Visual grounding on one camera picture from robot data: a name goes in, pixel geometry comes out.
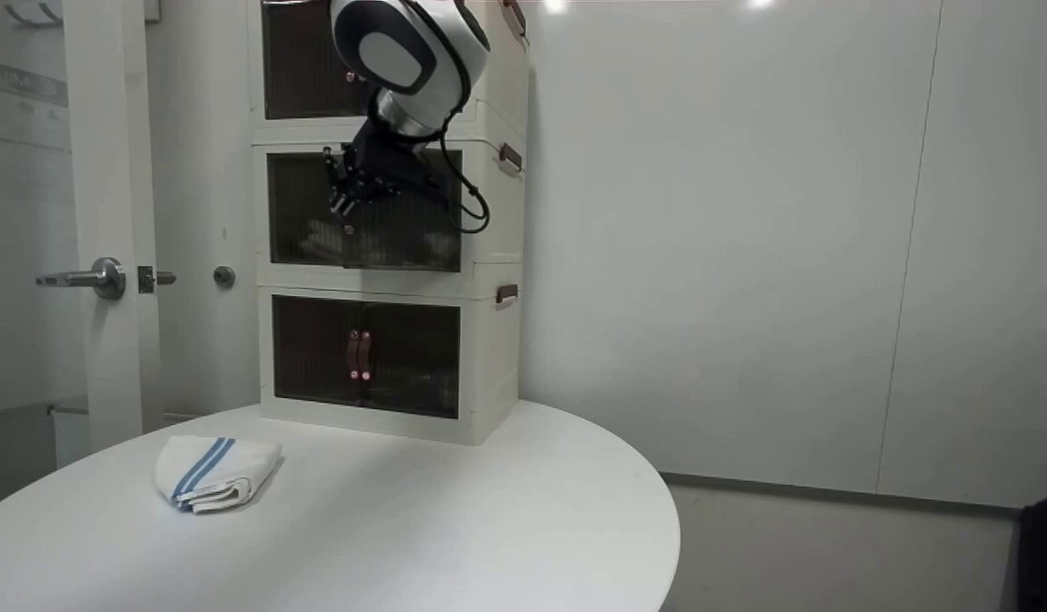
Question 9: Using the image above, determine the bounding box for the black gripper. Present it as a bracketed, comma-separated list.
[326, 114, 450, 233]

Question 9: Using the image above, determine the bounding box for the white three-tier storage cabinet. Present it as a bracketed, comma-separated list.
[247, 0, 534, 449]

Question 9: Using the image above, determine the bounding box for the metal door latch plate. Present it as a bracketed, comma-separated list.
[138, 262, 181, 295]

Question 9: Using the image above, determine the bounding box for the white room door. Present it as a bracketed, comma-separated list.
[63, 0, 166, 454]

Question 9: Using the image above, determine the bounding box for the white towel with blue stripes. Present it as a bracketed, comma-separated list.
[155, 432, 285, 516]

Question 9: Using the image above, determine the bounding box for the black floor object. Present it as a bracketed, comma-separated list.
[1013, 492, 1047, 612]

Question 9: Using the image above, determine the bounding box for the silver door lever handle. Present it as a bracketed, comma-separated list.
[36, 257, 132, 306]

